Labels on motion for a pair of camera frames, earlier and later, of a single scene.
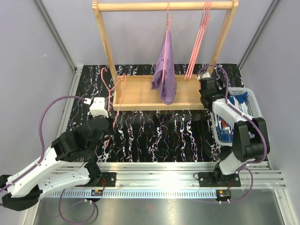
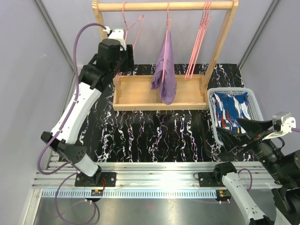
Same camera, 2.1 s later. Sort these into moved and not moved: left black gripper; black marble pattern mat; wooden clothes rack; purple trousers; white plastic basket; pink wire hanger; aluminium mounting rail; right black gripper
Moved: pink wire hanger; left black gripper; right black gripper
Not moved: black marble pattern mat; wooden clothes rack; purple trousers; white plastic basket; aluminium mounting rail
